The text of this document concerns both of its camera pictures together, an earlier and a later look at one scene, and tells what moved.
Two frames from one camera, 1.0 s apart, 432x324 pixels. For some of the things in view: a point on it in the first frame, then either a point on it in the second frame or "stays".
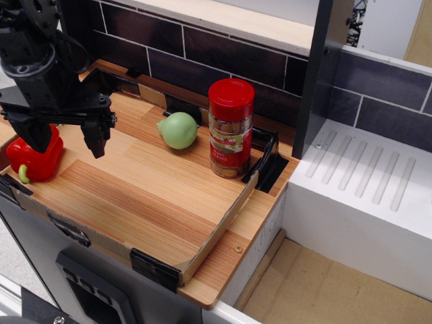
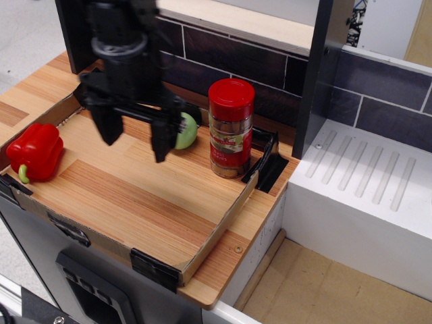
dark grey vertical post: (333, 27) stays
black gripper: (61, 97) → (136, 89)
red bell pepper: (33, 165) stays
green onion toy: (178, 129) stays
